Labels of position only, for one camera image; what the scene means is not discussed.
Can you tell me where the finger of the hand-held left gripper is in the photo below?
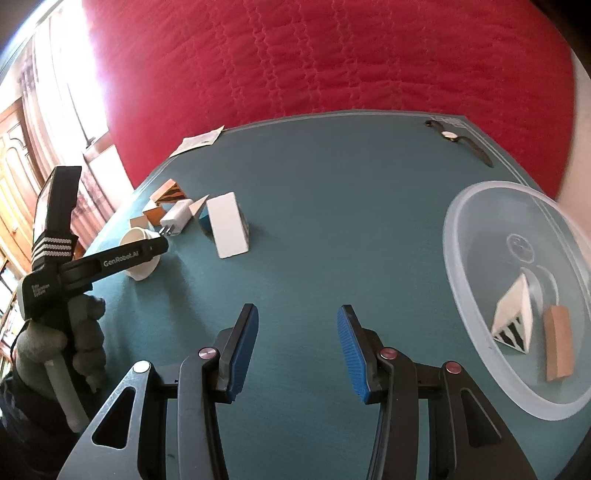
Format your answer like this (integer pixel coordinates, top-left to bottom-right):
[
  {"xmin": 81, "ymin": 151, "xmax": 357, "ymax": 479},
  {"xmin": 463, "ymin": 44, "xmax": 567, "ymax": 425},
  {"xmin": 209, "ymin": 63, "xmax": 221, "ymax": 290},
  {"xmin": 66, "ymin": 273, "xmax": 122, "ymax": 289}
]
[{"xmin": 61, "ymin": 235, "xmax": 169, "ymax": 297}]

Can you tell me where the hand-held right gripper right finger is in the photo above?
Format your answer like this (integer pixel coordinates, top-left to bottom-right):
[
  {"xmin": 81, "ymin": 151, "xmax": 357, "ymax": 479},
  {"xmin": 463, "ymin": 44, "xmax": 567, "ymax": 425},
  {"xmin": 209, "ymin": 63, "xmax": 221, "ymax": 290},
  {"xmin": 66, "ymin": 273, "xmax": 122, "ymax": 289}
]
[{"xmin": 336, "ymin": 305, "xmax": 539, "ymax": 480}]

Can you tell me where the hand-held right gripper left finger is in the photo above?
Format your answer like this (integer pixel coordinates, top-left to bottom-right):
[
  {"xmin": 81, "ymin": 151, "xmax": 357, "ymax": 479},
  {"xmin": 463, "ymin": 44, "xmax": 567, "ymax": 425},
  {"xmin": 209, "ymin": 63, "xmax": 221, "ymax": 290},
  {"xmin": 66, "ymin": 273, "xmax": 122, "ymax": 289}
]
[{"xmin": 58, "ymin": 303, "xmax": 259, "ymax": 480}]

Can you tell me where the white cup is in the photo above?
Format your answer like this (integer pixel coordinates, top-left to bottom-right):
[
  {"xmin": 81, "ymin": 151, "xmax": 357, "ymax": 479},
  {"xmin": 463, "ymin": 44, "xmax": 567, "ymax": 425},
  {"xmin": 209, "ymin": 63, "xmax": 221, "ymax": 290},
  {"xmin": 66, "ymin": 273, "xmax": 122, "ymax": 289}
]
[{"xmin": 119, "ymin": 227, "xmax": 162, "ymax": 281}]

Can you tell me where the orange striped wedge block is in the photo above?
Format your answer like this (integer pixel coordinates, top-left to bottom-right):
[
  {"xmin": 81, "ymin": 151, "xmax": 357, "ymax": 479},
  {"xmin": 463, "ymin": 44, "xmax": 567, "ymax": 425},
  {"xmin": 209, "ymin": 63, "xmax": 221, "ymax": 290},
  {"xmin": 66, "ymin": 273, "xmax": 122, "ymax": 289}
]
[{"xmin": 150, "ymin": 179, "xmax": 188, "ymax": 205}]

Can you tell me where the brown cardboard piece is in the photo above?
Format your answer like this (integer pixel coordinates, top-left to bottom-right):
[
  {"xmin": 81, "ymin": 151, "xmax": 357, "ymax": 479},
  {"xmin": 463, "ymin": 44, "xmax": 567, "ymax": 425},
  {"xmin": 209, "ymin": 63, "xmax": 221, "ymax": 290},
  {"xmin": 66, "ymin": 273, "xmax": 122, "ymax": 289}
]
[{"xmin": 187, "ymin": 195, "xmax": 218, "ymax": 241}]

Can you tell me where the white striped wedge block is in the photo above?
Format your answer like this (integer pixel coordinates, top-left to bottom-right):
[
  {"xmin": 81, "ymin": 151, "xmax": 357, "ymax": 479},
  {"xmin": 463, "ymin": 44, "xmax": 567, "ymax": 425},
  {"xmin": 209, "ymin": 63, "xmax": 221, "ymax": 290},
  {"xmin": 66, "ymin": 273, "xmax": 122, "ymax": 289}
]
[{"xmin": 490, "ymin": 272, "xmax": 533, "ymax": 355}]

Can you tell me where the clear plastic bowl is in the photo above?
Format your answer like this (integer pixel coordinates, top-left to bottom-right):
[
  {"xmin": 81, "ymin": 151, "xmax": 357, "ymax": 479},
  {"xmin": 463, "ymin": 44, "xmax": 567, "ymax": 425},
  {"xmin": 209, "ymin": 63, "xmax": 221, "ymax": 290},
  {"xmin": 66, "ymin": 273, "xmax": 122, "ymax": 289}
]
[{"xmin": 442, "ymin": 181, "xmax": 591, "ymax": 422}]

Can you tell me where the tan wooden block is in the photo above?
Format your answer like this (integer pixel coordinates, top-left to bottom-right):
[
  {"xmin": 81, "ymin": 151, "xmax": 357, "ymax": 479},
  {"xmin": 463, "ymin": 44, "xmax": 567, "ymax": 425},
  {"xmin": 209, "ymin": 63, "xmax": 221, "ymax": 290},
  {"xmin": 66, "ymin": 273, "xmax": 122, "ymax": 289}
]
[{"xmin": 542, "ymin": 305, "xmax": 574, "ymax": 381}]

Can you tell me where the person's left forearm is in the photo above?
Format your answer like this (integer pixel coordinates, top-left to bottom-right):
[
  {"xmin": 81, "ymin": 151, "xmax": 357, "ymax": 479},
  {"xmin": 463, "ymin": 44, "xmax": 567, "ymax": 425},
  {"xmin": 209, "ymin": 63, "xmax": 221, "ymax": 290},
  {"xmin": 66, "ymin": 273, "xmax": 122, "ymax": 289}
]
[{"xmin": 0, "ymin": 360, "xmax": 81, "ymax": 480}]

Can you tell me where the person's left hand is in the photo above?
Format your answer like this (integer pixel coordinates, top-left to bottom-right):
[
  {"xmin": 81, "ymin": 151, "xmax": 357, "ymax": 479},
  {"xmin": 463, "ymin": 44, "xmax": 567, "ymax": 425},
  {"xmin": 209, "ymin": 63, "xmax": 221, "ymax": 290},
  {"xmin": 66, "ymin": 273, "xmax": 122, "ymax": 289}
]
[{"xmin": 11, "ymin": 295, "xmax": 107, "ymax": 393}]

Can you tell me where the white charger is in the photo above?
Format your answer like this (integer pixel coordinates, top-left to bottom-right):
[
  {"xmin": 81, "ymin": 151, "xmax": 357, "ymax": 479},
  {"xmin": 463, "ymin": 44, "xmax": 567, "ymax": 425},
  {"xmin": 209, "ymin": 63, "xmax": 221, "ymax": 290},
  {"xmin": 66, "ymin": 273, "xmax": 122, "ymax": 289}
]
[{"xmin": 159, "ymin": 198, "xmax": 194, "ymax": 238}]

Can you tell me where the white rectangular box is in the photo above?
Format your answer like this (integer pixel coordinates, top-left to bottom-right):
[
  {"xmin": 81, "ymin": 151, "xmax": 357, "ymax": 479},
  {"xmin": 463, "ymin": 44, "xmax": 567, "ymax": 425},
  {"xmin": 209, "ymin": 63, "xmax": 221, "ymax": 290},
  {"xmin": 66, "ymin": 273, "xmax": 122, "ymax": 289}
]
[{"xmin": 205, "ymin": 191, "xmax": 251, "ymax": 259}]

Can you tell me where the wooden door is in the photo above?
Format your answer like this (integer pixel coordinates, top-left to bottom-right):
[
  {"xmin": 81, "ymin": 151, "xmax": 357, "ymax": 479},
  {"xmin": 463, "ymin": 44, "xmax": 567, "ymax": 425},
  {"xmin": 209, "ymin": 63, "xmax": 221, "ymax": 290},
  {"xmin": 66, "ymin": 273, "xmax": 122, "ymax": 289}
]
[{"xmin": 0, "ymin": 97, "xmax": 51, "ymax": 278}]

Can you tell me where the paper leaflet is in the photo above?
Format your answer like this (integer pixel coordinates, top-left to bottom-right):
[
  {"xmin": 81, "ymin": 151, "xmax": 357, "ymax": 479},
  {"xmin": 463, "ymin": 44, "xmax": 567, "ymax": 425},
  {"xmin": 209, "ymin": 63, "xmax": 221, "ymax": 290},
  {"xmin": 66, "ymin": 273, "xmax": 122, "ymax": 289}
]
[{"xmin": 169, "ymin": 126, "xmax": 225, "ymax": 158}]

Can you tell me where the green table mat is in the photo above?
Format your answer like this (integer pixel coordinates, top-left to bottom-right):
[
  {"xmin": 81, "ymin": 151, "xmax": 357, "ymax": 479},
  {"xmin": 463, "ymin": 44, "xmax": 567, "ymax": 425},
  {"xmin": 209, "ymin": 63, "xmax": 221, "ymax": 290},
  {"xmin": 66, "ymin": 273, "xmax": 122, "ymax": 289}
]
[{"xmin": 69, "ymin": 110, "xmax": 591, "ymax": 480}]

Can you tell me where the patterned curtain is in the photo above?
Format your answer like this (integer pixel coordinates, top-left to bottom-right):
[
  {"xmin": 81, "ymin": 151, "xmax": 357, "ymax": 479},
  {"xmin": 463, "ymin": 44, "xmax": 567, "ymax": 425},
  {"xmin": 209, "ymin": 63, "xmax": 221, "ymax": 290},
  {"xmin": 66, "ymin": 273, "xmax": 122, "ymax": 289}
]
[{"xmin": 18, "ymin": 14, "xmax": 134, "ymax": 259}]

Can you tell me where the window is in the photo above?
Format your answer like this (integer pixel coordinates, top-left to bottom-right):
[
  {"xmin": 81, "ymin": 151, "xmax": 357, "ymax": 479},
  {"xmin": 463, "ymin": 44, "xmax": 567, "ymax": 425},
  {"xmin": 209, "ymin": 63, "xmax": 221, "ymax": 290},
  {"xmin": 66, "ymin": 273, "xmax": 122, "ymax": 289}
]
[{"xmin": 46, "ymin": 0, "xmax": 112, "ymax": 144}]

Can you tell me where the red quilted blanket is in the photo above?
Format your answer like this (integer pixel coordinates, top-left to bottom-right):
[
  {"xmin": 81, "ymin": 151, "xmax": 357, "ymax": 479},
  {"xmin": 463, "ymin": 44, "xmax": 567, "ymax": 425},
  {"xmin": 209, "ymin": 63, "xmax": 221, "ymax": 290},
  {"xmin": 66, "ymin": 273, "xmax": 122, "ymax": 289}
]
[{"xmin": 81, "ymin": 0, "xmax": 578, "ymax": 195}]

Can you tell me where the black cable with plug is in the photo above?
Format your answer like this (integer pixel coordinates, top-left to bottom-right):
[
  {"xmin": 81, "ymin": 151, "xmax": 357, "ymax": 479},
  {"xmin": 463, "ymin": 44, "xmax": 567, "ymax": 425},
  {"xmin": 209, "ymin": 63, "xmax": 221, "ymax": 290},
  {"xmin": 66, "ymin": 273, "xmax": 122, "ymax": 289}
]
[{"xmin": 425, "ymin": 119, "xmax": 494, "ymax": 167}]

